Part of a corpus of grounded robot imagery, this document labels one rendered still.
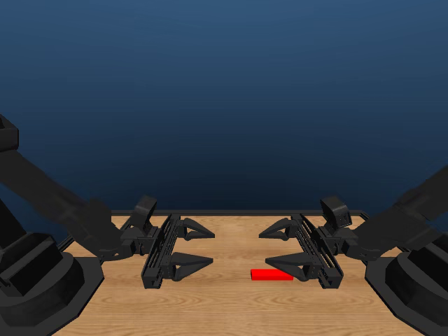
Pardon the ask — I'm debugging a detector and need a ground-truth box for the thin red peg bar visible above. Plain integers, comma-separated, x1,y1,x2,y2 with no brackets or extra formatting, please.
250,268,295,281

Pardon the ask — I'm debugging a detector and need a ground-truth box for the black table frame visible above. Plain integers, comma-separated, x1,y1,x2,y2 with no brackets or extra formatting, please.
57,209,370,253

